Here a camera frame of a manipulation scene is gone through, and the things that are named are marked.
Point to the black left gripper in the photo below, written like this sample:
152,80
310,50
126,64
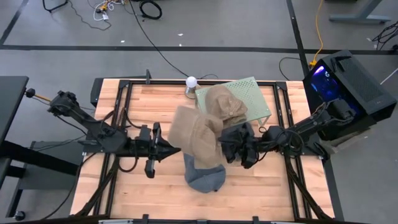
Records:
157,149

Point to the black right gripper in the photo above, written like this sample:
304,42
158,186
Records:
245,152

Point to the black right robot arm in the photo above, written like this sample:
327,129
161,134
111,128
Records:
298,127

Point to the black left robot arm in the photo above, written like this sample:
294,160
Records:
109,140

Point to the green perforated metal shelf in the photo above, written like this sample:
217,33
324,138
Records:
255,99

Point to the white globe lamp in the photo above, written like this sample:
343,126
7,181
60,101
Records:
191,82

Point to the black cart base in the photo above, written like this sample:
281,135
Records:
46,174

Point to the black computer tower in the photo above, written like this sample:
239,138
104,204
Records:
357,81

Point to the black knob yellow rod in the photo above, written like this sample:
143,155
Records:
30,92

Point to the black caster wheel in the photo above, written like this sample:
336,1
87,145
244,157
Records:
20,215

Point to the black side desk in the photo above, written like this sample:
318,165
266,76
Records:
12,102

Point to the grey desk foot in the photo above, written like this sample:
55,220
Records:
360,18

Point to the black table frame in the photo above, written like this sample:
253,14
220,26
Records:
123,84

